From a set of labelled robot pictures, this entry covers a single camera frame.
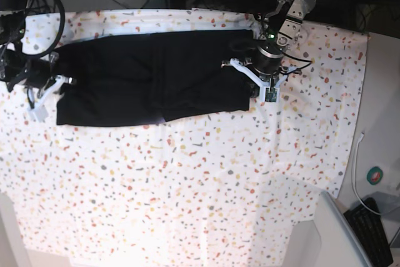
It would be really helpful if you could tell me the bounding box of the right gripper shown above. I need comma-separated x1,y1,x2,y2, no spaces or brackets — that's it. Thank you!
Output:
26,75,76,122

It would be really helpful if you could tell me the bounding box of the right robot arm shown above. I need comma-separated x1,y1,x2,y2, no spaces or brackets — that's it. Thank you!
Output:
1,0,74,123

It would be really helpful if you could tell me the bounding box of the black t-shirt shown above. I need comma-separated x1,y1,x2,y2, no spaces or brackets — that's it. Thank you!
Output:
55,30,253,127

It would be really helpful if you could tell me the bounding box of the terrazzo pattern table cloth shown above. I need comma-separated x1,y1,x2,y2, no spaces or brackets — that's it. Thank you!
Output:
1,23,368,266

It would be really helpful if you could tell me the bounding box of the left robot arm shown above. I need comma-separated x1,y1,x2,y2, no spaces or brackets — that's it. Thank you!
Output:
222,0,317,103

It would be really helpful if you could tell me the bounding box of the black keyboard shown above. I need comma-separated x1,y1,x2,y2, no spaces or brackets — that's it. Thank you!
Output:
344,204,394,267

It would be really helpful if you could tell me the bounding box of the green tape roll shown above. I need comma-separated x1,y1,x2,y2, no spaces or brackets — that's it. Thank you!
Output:
366,166,383,186

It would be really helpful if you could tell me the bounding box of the white cable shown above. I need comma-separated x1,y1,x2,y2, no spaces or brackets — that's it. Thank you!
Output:
351,131,384,216

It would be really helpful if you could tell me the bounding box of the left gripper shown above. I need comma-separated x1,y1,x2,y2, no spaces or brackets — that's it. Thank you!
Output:
221,58,297,103

